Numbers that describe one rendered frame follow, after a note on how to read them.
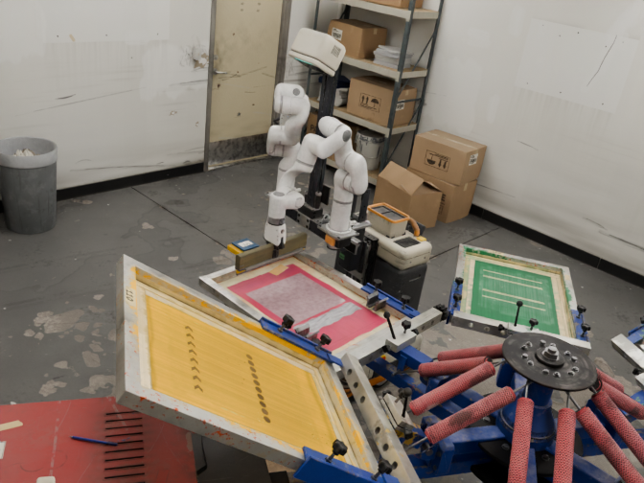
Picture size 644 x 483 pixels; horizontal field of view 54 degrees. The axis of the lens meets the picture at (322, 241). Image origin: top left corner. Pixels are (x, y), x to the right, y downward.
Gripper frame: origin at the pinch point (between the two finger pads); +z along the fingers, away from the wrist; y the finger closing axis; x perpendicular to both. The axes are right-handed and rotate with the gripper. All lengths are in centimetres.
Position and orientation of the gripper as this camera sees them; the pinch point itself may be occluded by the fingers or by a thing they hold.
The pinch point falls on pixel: (272, 251)
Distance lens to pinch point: 290.1
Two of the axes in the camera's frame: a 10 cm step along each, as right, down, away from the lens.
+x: -6.9, 2.4, -6.8
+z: -1.2, 8.9, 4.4
